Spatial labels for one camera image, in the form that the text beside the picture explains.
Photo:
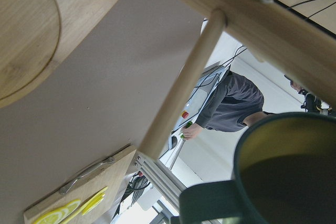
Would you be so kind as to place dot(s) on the dark teal HOME mug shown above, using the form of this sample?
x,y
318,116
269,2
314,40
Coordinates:
x,y
284,172

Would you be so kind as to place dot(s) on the wooden mug tree rack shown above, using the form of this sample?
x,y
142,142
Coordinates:
x,y
108,91

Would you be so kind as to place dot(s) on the person in dark sweater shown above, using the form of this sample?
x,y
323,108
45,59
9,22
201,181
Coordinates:
x,y
235,103

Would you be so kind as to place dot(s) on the bamboo cutting board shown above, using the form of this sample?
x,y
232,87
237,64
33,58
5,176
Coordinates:
x,y
112,172

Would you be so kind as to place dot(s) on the large front lemon slice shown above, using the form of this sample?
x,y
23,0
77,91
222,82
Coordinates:
x,y
72,206

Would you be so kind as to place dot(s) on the lemon slice behind front slice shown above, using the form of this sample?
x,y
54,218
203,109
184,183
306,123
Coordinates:
x,y
53,217

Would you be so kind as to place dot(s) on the aluminium frame post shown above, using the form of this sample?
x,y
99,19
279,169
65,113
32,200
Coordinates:
x,y
161,178

